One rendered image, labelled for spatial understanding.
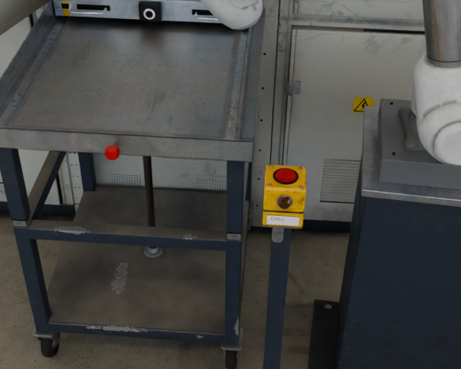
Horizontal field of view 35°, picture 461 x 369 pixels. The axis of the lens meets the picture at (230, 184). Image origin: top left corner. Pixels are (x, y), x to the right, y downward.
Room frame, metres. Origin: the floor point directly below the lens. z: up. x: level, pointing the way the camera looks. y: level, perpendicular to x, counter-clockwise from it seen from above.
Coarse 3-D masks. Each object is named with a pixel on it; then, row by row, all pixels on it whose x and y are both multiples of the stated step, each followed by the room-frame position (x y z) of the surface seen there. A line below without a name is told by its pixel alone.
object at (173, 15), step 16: (80, 0) 1.89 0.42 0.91; (96, 0) 1.89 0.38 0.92; (112, 0) 1.89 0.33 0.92; (128, 0) 1.88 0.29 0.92; (144, 0) 1.88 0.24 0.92; (160, 0) 1.88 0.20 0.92; (176, 0) 1.88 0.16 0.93; (192, 0) 1.88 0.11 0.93; (80, 16) 1.89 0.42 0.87; (96, 16) 1.89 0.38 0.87; (112, 16) 1.89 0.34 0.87; (128, 16) 1.89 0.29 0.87; (176, 16) 1.88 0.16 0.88; (192, 16) 1.87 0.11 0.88; (208, 16) 1.87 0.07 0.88
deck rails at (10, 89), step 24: (48, 24) 1.84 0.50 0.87; (24, 48) 1.64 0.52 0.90; (48, 48) 1.73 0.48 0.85; (240, 48) 1.75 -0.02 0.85; (24, 72) 1.60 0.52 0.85; (240, 72) 1.62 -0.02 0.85; (0, 96) 1.44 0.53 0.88; (240, 96) 1.51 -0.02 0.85; (0, 120) 1.39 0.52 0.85; (240, 120) 1.36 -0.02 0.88
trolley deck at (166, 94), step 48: (96, 48) 1.75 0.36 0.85; (144, 48) 1.75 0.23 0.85; (192, 48) 1.76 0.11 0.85; (48, 96) 1.50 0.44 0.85; (96, 96) 1.51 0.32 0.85; (144, 96) 1.51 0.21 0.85; (192, 96) 1.51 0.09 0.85; (0, 144) 1.37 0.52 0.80; (48, 144) 1.36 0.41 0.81; (96, 144) 1.35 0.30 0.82; (144, 144) 1.34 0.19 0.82; (192, 144) 1.34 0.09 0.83; (240, 144) 1.33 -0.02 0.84
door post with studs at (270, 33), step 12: (264, 0) 2.01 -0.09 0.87; (276, 0) 2.01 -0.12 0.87; (276, 12) 2.01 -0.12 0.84; (276, 24) 2.00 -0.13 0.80; (264, 36) 2.01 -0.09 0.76; (276, 36) 2.01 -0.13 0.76; (264, 48) 2.01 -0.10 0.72; (264, 60) 2.01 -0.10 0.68; (264, 72) 2.01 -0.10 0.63; (264, 84) 2.01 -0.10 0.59; (264, 96) 2.01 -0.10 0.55; (264, 108) 2.01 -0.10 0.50; (264, 120) 2.01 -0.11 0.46; (264, 132) 2.01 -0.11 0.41; (264, 144) 2.01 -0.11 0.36; (264, 156) 2.01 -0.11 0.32; (264, 168) 2.01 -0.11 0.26; (264, 180) 2.01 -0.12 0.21
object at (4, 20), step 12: (0, 0) 1.89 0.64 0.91; (12, 0) 1.94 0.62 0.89; (24, 0) 1.98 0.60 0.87; (36, 0) 2.03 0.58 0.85; (48, 0) 2.04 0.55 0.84; (0, 12) 1.88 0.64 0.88; (12, 12) 1.93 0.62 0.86; (24, 12) 1.93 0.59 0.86; (0, 24) 1.87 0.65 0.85; (12, 24) 1.88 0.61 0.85
